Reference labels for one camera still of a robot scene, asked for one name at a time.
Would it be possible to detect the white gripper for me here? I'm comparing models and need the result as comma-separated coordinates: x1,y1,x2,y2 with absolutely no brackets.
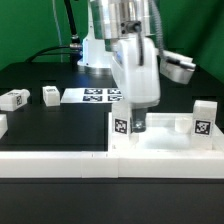
111,38,161,132

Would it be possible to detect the thin grey cable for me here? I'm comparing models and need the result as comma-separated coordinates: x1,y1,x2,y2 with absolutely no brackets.
51,0,64,63

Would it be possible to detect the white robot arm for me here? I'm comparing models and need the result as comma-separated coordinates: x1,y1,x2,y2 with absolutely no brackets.
78,0,160,133

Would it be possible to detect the white fence obstacle frame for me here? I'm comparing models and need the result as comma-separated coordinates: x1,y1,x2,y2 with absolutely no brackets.
0,151,224,179

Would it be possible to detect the black cable with connector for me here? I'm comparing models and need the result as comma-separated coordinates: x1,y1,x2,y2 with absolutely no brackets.
25,0,84,64

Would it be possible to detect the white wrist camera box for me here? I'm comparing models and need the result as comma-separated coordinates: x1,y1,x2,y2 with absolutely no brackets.
160,51,196,84

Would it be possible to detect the white square table top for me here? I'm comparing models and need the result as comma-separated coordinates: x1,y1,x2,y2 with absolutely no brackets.
107,111,224,154

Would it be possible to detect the white marker sheet with tags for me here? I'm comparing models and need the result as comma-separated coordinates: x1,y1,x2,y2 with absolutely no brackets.
61,88,122,103

